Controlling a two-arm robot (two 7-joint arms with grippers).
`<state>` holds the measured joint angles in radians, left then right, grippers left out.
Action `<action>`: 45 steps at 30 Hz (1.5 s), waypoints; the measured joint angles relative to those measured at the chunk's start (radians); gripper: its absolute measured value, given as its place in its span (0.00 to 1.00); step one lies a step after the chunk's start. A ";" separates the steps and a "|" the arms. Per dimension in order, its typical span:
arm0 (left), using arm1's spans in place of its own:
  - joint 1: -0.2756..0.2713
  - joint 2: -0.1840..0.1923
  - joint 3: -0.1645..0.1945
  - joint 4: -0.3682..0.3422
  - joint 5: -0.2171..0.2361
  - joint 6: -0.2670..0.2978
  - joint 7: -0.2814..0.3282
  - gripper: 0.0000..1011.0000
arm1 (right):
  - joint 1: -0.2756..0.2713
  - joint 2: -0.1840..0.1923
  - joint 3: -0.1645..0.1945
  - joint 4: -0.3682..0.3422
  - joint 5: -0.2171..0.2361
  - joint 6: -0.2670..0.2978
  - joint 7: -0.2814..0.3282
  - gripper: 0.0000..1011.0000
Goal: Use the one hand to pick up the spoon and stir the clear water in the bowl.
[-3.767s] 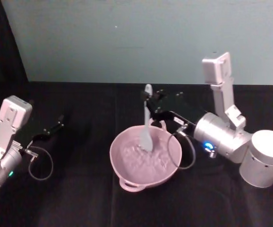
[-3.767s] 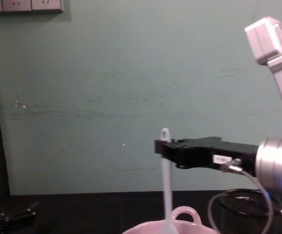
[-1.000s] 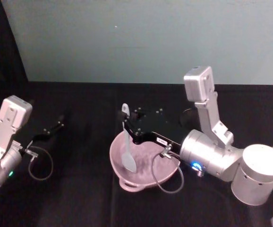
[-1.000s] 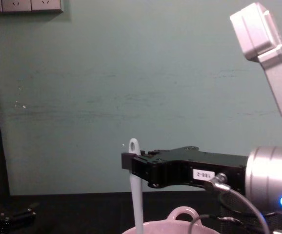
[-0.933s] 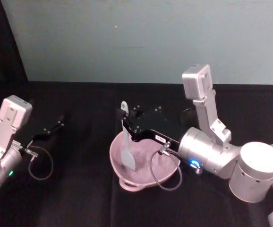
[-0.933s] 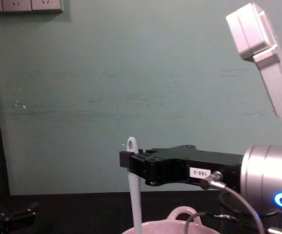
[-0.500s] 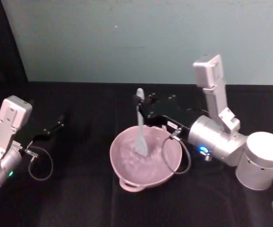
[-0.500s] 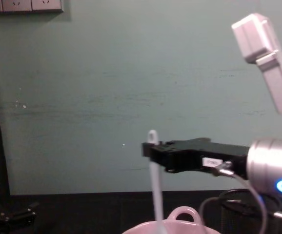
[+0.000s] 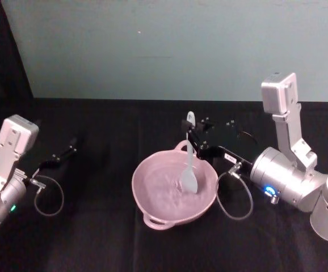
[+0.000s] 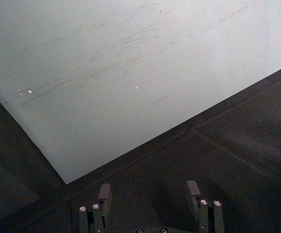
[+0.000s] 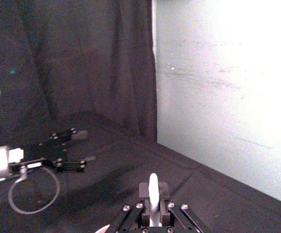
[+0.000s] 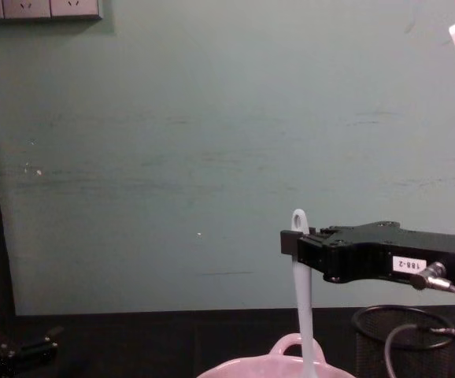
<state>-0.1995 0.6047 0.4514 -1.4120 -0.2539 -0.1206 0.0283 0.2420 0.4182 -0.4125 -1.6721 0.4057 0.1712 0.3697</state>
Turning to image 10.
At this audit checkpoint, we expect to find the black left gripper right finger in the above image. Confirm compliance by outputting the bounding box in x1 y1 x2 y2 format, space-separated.
186 180 225 233

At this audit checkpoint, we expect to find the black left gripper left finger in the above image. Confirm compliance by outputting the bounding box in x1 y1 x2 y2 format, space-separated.
79 183 112 233

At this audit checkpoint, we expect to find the black table cloth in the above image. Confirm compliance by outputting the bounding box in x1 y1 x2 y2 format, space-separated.
0 61 281 233

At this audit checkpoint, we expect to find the plain pale wall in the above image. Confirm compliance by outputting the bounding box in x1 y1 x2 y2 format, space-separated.
0 0 281 184

